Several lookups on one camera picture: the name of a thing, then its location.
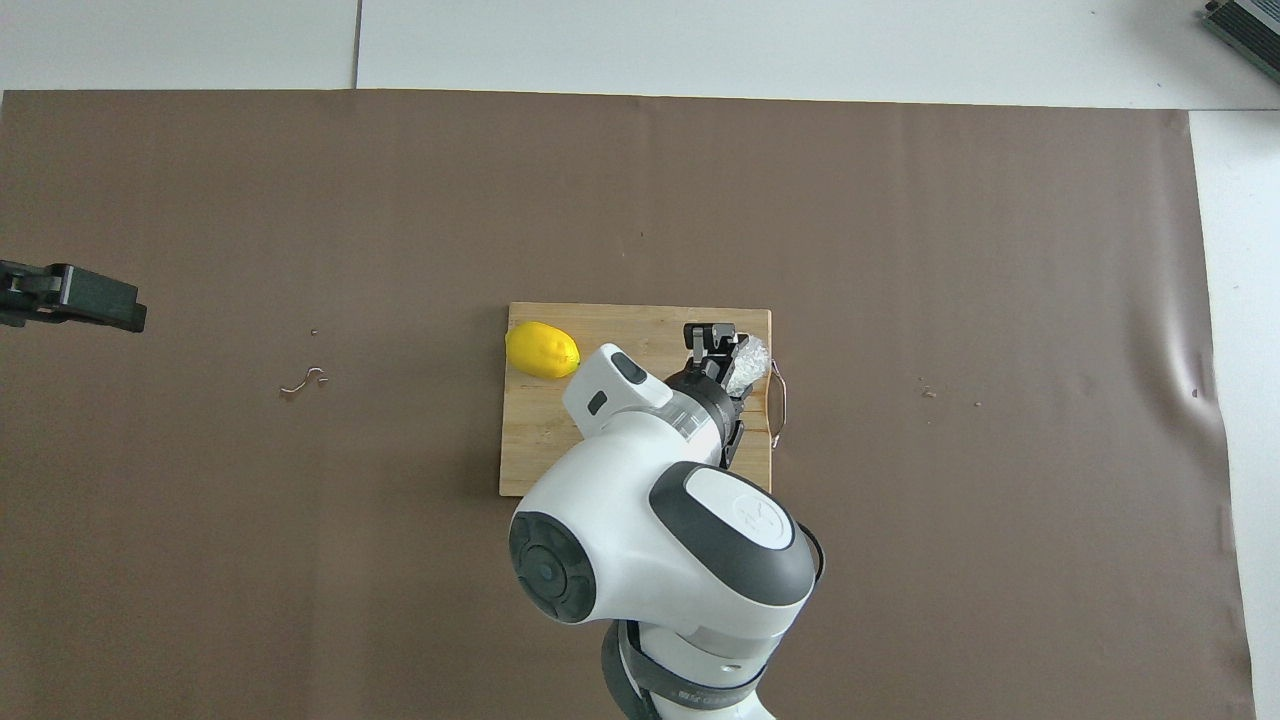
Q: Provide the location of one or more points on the brown paper table mat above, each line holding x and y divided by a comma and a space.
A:
640, 200

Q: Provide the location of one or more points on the grey ribbed metal device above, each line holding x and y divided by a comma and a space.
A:
1250, 25

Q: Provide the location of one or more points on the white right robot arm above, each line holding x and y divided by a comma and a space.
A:
650, 520

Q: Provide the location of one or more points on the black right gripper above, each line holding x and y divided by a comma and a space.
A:
718, 400

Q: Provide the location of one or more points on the clear plastic cup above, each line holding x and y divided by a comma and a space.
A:
750, 362

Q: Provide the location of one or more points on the wooden cutting board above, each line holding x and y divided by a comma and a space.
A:
535, 440

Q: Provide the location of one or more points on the yellow lemon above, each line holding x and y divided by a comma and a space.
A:
542, 350

